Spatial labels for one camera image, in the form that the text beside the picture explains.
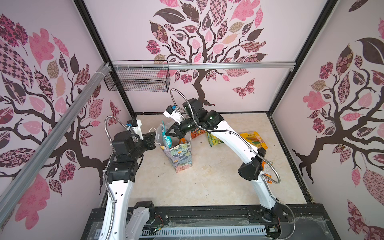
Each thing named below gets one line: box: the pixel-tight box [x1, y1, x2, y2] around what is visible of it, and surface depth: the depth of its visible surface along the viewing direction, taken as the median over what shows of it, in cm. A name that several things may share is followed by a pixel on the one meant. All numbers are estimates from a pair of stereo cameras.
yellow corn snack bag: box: [240, 131, 268, 150], surface depth 100 cm
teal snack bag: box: [161, 121, 173, 149], surface depth 70 cm
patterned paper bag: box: [155, 122, 193, 173], surface depth 76 cm
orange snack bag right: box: [261, 160, 273, 184], surface depth 88 cm
